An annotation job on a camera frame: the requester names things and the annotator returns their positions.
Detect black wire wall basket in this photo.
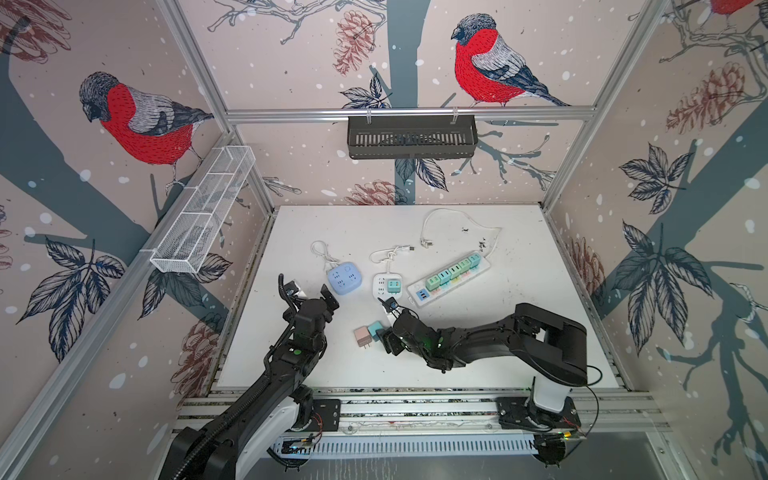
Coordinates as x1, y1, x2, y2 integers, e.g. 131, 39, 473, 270
347, 115, 478, 160

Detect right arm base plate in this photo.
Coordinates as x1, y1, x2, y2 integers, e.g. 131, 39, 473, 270
495, 396, 581, 433

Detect blue square power socket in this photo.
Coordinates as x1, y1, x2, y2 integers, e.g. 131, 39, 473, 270
310, 240, 363, 295

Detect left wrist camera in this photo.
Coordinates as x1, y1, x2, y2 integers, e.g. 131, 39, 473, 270
283, 280, 306, 301

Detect white square power socket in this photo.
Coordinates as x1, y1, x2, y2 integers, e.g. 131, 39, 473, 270
369, 245, 415, 300

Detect white multicolour power strip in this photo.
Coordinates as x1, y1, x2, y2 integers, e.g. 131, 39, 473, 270
406, 207, 503, 308

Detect teal charger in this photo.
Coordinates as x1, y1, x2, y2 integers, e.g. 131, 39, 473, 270
367, 321, 386, 341

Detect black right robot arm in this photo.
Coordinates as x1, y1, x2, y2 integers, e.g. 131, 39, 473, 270
377, 297, 589, 433

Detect pink USB charger plug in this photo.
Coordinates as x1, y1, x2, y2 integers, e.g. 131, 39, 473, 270
354, 326, 373, 348

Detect teal charger plug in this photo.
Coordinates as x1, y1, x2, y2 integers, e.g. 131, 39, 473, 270
467, 253, 482, 268
438, 270, 451, 285
386, 278, 402, 295

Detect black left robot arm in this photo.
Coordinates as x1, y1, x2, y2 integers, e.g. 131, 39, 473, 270
159, 274, 339, 479

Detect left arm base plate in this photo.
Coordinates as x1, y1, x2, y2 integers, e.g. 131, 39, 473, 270
258, 398, 342, 434

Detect teal charger plug bottom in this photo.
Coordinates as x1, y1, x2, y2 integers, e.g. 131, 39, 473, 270
438, 270, 451, 285

